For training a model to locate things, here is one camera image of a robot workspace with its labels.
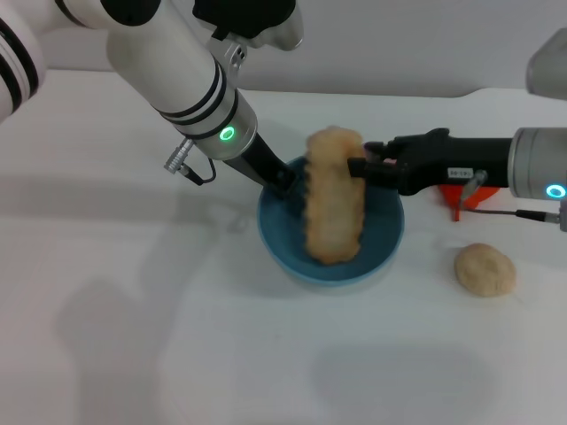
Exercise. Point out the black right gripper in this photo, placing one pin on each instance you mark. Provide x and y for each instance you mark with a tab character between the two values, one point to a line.
447	161

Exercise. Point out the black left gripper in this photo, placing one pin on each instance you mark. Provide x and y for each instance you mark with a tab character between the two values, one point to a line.
257	161

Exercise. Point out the long ridged bread loaf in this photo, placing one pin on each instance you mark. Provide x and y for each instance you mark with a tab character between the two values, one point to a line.
334	208

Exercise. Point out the blue bowl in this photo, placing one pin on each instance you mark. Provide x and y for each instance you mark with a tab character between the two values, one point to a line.
381	239

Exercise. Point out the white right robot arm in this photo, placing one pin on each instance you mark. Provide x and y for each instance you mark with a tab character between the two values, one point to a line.
538	164

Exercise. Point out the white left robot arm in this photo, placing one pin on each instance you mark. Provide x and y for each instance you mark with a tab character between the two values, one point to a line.
168	57

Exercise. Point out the round beige bread bun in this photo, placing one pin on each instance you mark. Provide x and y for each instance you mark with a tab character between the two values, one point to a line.
485	270

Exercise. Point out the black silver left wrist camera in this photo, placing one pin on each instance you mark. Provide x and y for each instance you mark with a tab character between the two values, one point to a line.
257	22

